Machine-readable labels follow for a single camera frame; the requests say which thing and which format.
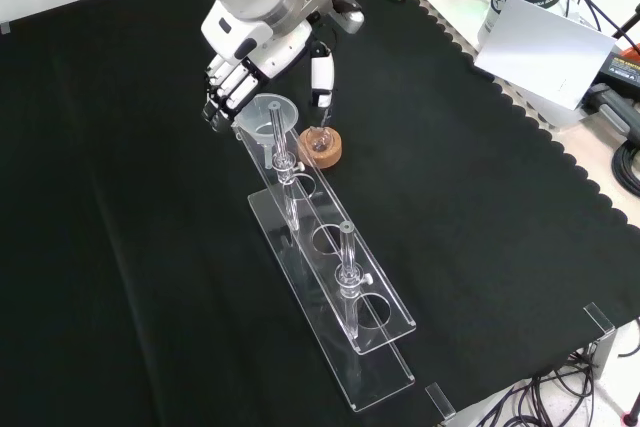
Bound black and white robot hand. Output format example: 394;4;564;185
200;1;336;133

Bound clear plastic funnel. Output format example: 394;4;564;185
234;92;300;171

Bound clear acrylic funnel stand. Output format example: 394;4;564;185
233;100;418;413

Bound small round-bottom glass flask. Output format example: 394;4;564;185
305;124;332;153

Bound black cloth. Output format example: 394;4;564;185
0;0;640;427

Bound pale board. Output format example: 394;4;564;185
473;0;619;109

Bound black power adapter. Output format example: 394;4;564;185
597;44;640;93

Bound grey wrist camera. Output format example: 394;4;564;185
319;0;365;36

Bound cork ring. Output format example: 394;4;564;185
297;126;345;169

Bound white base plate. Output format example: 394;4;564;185
417;0;606;131

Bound black and grey handle tool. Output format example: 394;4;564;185
582;84;640;138

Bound coiled black cable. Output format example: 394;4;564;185
612;139;640;193

